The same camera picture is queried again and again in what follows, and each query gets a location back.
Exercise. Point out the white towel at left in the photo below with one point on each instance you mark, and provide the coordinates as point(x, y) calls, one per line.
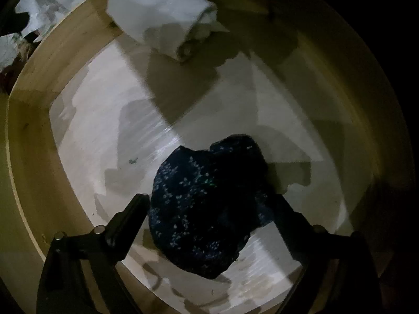
point(39, 3)

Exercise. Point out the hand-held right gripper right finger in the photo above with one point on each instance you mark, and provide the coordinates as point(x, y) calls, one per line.
point(294, 232)

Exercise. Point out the rolled white underwear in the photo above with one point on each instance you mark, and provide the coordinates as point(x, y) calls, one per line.
point(157, 16)

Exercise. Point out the round yellow basket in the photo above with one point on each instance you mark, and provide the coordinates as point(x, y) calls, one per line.
point(98, 121)

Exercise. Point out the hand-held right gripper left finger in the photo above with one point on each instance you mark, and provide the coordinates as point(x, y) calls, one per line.
point(134, 216)

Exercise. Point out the navy floral underwear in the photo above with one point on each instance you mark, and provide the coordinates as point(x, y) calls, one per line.
point(203, 209)

